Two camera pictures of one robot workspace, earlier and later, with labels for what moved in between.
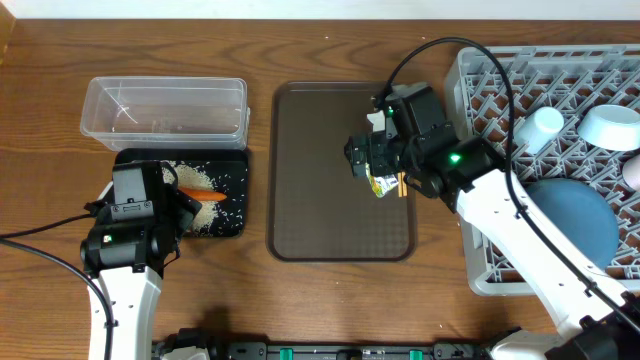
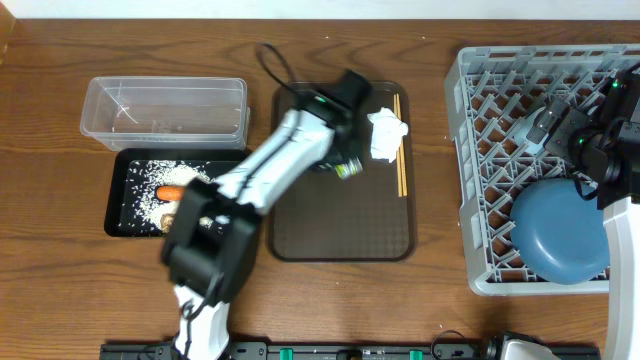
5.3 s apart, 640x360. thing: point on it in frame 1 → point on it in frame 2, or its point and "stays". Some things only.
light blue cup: (539, 128) stays
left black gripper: (182, 206) → (355, 130)
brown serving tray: (318, 211) stays
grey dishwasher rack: (529, 100) stays
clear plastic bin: (167, 113) stays
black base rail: (218, 347) stays
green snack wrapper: (380, 185) → (349, 169)
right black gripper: (379, 143) → (571, 121)
